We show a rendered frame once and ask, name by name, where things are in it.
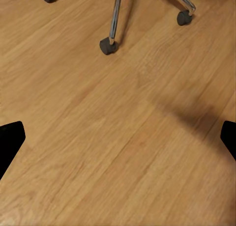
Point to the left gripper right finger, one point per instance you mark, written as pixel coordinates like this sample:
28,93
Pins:
228,136

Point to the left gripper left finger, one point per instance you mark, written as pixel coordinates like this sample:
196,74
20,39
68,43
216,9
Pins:
12,136

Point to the swivel chair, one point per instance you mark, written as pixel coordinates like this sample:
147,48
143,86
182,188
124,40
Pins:
108,44

